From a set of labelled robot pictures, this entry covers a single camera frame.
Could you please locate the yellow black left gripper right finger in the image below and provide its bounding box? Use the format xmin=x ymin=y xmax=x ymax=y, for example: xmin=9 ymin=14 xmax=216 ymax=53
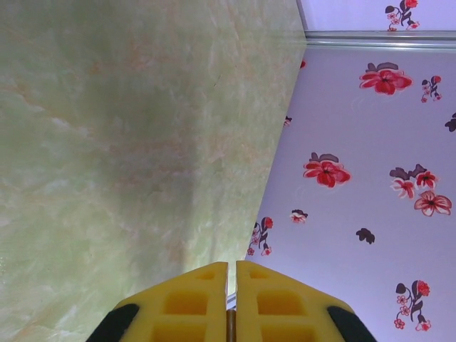
xmin=235 ymin=260 xmax=378 ymax=342

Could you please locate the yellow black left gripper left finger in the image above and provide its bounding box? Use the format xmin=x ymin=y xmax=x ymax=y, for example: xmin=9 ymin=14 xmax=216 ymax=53
xmin=85 ymin=261 xmax=229 ymax=342

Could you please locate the aluminium corner post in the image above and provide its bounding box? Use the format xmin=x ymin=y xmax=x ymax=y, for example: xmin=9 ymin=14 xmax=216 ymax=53
xmin=304 ymin=30 xmax=456 ymax=49

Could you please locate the thin aluminium table edge rail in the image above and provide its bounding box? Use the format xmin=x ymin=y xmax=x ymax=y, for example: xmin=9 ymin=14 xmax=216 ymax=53
xmin=296 ymin=0 xmax=310 ymax=41

